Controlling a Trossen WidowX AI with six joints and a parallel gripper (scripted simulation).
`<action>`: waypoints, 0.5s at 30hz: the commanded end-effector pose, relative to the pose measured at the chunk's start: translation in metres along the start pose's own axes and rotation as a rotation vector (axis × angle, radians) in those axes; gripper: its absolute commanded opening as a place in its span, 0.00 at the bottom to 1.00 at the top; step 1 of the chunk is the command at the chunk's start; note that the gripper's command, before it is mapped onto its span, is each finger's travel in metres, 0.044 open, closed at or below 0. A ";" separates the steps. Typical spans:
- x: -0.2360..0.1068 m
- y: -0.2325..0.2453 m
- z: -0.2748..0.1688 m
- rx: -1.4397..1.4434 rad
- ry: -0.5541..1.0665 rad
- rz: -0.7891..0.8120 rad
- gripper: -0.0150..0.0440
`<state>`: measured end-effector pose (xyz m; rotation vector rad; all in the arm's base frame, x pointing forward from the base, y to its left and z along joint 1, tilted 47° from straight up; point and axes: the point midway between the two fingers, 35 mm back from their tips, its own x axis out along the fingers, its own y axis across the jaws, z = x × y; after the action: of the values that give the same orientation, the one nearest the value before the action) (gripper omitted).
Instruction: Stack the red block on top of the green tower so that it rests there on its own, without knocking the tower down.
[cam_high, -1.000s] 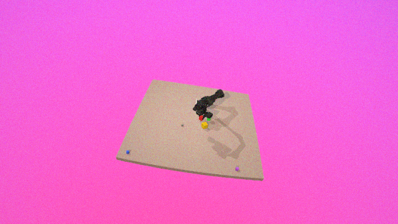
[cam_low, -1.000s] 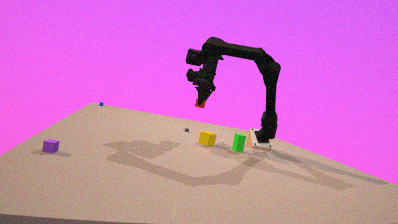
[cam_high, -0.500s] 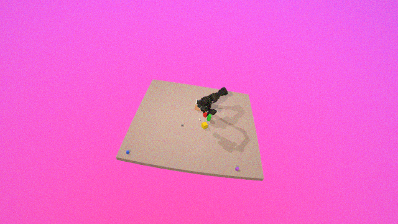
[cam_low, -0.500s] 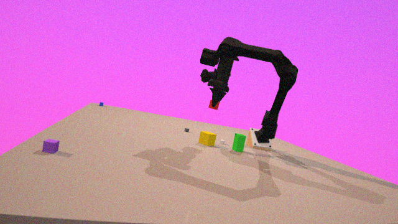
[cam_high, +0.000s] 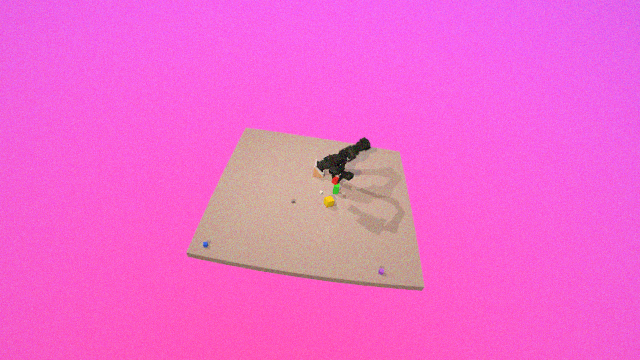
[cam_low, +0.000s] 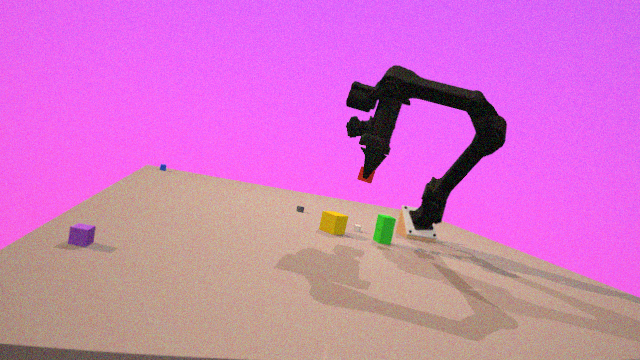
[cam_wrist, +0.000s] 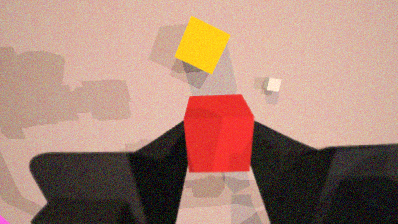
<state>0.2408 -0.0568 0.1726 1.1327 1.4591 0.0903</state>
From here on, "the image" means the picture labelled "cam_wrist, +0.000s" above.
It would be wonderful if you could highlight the yellow block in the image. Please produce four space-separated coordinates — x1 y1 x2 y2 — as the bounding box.
175 16 231 74

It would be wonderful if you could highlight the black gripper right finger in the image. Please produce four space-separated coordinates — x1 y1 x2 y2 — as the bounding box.
250 120 398 224

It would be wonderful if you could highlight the red block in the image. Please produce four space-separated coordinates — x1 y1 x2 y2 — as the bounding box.
184 94 254 173

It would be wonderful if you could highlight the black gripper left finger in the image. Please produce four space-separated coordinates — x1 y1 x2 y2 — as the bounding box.
29 120 188 224

